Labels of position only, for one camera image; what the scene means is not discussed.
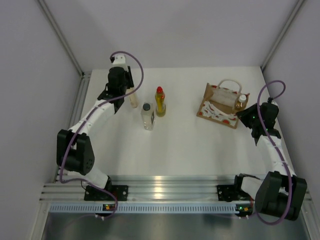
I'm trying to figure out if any white cap amber bottle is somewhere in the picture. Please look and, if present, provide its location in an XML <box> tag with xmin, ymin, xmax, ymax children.
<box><xmin>234</xmin><ymin>94</ymin><xmax>247</xmax><ymax>111</ymax></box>
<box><xmin>126</xmin><ymin>87</ymin><xmax>139</xmax><ymax>109</ymax></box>

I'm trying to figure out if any canvas bag with watermelon print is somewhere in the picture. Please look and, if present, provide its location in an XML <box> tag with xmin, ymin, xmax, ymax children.
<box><xmin>196</xmin><ymin>79</ymin><xmax>250</xmax><ymax>129</ymax></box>

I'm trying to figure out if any grey cap clear bottle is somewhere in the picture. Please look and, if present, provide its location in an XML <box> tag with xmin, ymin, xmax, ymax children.
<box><xmin>141</xmin><ymin>102</ymin><xmax>155</xmax><ymax>131</ymax></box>

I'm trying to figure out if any red cap yellow bottle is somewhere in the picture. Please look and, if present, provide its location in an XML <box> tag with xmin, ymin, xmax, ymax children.
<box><xmin>155</xmin><ymin>86</ymin><xmax>166</xmax><ymax>117</ymax></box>

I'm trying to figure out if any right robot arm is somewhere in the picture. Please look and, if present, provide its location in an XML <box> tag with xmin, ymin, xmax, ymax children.
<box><xmin>232</xmin><ymin>101</ymin><xmax>307</xmax><ymax>221</ymax></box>

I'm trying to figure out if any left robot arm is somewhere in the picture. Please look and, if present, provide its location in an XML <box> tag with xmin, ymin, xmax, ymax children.
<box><xmin>56</xmin><ymin>66</ymin><xmax>134</xmax><ymax>200</ymax></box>

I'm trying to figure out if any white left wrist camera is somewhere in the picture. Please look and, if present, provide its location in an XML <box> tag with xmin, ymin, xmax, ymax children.
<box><xmin>110</xmin><ymin>53</ymin><xmax>128</xmax><ymax>71</ymax></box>

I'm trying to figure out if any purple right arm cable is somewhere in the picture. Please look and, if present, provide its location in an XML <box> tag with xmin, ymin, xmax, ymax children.
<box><xmin>254</xmin><ymin>80</ymin><xmax>294</xmax><ymax>225</ymax></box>

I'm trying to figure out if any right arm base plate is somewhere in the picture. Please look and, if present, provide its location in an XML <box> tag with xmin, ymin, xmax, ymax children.
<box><xmin>216</xmin><ymin>184</ymin><xmax>251</xmax><ymax>202</ymax></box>

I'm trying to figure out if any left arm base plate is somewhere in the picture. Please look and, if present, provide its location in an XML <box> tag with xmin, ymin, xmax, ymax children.
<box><xmin>84</xmin><ymin>184</ymin><xmax>129</xmax><ymax>201</ymax></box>

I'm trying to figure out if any aluminium rail frame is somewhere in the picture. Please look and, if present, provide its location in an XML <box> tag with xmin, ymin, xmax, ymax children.
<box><xmin>39</xmin><ymin>71</ymin><xmax>313</xmax><ymax>203</ymax></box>

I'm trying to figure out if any grey slotted cable duct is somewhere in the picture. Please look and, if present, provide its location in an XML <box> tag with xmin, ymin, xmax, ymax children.
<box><xmin>49</xmin><ymin>203</ymin><xmax>251</xmax><ymax>214</ymax></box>

